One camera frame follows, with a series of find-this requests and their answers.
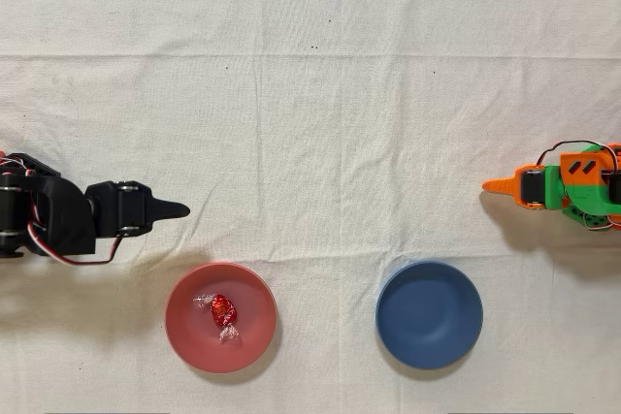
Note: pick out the blue bowl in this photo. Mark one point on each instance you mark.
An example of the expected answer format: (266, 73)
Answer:
(429, 314)

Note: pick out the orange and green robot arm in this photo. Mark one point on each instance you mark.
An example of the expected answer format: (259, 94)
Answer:
(582, 191)

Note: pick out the red bowl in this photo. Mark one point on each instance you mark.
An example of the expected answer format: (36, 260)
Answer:
(252, 288)

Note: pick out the red foil-wrapped candy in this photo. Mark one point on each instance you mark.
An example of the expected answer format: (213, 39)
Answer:
(222, 309)

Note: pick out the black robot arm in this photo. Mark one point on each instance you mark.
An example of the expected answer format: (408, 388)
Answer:
(63, 210)

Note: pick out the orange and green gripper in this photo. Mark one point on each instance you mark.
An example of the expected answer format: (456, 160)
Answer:
(530, 187)

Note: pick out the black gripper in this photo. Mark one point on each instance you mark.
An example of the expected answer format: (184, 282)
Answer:
(127, 208)

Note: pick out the white tablecloth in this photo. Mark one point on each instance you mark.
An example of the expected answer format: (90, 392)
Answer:
(310, 94)

